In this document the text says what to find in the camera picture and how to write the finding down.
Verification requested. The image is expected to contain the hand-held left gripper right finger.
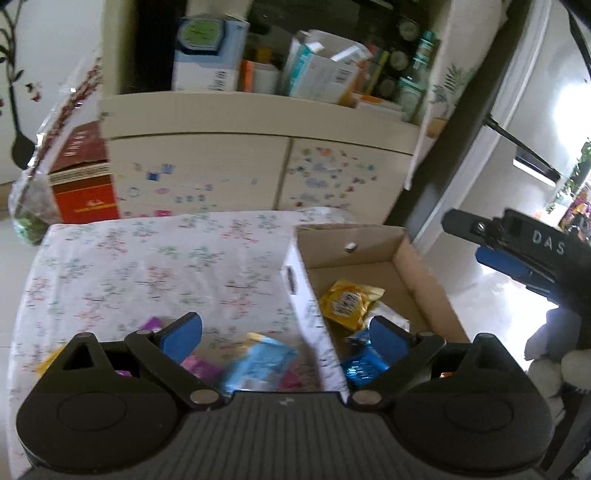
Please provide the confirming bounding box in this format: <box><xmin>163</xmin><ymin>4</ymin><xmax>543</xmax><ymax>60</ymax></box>
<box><xmin>346</xmin><ymin>316</ymin><xmax>527</xmax><ymax>409</ymax></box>

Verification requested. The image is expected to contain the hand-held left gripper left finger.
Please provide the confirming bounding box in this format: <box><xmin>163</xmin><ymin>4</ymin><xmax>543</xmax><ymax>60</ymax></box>
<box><xmin>48</xmin><ymin>312</ymin><xmax>229</xmax><ymax>409</ymax></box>

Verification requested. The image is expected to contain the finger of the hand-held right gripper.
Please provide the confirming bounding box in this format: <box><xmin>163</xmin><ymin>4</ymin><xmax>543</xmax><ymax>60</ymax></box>
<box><xmin>475</xmin><ymin>247</ymin><xmax>557</xmax><ymax>299</ymax></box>
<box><xmin>441</xmin><ymin>209</ymin><xmax>505</xmax><ymax>253</ymax></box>

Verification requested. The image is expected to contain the purple snack packet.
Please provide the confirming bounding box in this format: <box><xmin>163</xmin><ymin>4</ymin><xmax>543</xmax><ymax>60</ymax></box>
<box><xmin>113</xmin><ymin>316</ymin><xmax>227</xmax><ymax>384</ymax></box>

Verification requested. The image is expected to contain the shiny blue snack packet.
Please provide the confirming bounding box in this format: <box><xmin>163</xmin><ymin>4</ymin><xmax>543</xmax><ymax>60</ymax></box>
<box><xmin>341</xmin><ymin>332</ymin><xmax>391</xmax><ymax>391</ymax></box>

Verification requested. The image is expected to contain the light blue snack packet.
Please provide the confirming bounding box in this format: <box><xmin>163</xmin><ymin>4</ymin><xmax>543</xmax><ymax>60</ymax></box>
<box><xmin>219</xmin><ymin>335</ymin><xmax>298</xmax><ymax>393</ymax></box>

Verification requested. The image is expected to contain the brown cardboard box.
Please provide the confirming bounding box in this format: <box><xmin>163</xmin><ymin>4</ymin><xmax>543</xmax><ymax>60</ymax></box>
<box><xmin>279</xmin><ymin>224</ymin><xmax>472</xmax><ymax>402</ymax></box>

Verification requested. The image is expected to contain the pink snack packet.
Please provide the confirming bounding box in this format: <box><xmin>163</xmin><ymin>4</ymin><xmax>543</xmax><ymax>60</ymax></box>
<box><xmin>277</xmin><ymin>364</ymin><xmax>305</xmax><ymax>391</ymax></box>

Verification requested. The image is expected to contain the person's right hand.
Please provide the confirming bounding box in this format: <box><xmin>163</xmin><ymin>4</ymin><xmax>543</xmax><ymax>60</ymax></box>
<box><xmin>524</xmin><ymin>307</ymin><xmax>591</xmax><ymax>398</ymax></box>

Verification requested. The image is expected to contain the white snack packet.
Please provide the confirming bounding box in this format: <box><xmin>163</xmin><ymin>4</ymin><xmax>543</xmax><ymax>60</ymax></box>
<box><xmin>367</xmin><ymin>302</ymin><xmax>411</xmax><ymax>333</ymax></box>

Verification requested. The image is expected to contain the golden snack packet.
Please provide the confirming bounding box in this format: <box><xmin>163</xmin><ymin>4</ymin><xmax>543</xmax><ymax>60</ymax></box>
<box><xmin>318</xmin><ymin>279</ymin><xmax>386</xmax><ymax>330</ymax></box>

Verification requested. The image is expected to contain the white floral tablecloth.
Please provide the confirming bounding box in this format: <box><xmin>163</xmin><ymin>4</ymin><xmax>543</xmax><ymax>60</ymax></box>
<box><xmin>7</xmin><ymin>208</ymin><xmax>356</xmax><ymax>480</ymax></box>

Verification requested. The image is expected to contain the yellow snack packet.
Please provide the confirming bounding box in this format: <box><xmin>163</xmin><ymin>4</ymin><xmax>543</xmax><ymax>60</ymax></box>
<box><xmin>34</xmin><ymin>344</ymin><xmax>68</xmax><ymax>377</ymax></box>

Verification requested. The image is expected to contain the white refrigerator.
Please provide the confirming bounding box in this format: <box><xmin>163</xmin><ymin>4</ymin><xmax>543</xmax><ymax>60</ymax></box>
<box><xmin>388</xmin><ymin>0</ymin><xmax>591</xmax><ymax>259</ymax></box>

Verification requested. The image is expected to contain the orange and white box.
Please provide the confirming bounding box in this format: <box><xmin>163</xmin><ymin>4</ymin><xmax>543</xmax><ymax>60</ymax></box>
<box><xmin>353</xmin><ymin>92</ymin><xmax>404</xmax><ymax>121</ymax></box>

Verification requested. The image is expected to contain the green glass bottle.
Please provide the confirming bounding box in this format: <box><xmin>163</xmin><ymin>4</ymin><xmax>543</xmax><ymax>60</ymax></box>
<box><xmin>397</xmin><ymin>32</ymin><xmax>439</xmax><ymax>121</ymax></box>

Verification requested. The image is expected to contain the red patterned box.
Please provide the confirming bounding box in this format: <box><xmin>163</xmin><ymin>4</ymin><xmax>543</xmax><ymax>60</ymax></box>
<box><xmin>46</xmin><ymin>121</ymin><xmax>122</xmax><ymax>224</ymax></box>

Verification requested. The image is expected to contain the cream cabinet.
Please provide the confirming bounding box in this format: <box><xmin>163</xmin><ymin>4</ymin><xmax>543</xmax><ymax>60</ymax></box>
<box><xmin>99</xmin><ymin>0</ymin><xmax>462</xmax><ymax>222</ymax></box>

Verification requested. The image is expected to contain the clear plastic bag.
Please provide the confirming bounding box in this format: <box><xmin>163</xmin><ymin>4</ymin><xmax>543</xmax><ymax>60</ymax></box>
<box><xmin>9</xmin><ymin>55</ymin><xmax>105</xmax><ymax>245</ymax></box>

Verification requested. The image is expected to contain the white open carton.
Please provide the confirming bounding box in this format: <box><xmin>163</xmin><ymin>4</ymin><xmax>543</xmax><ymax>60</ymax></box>
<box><xmin>281</xmin><ymin>30</ymin><xmax>370</xmax><ymax>104</ymax></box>

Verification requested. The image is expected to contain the white cylinder container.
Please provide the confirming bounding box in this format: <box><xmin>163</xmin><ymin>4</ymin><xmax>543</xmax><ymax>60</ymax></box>
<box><xmin>256</xmin><ymin>65</ymin><xmax>282</xmax><ymax>95</ymax></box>

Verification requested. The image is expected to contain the blue and white box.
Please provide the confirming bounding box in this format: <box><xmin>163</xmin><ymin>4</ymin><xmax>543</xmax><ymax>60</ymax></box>
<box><xmin>173</xmin><ymin>14</ymin><xmax>250</xmax><ymax>93</ymax></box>

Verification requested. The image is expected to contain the black vase wall sticker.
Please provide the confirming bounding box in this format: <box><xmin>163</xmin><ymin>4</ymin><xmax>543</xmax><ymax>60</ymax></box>
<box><xmin>0</xmin><ymin>0</ymin><xmax>38</xmax><ymax>169</ymax></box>

